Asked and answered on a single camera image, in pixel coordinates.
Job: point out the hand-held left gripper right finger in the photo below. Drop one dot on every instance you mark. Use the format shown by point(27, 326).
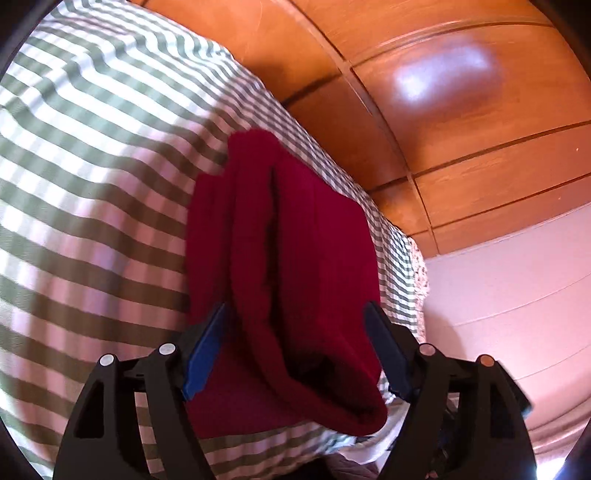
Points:
point(385, 355)

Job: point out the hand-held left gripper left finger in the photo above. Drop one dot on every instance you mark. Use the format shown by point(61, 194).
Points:
point(203, 360)

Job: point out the dark red floral sweater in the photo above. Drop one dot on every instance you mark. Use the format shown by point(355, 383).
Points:
point(323, 254)

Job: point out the white floral bedsheet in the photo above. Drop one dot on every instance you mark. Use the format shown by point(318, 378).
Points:
point(421, 272)

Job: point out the green white checked bedsheet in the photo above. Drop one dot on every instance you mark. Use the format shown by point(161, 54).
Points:
point(92, 184)

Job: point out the wooden panelled headboard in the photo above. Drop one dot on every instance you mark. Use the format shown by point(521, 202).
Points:
point(461, 161)

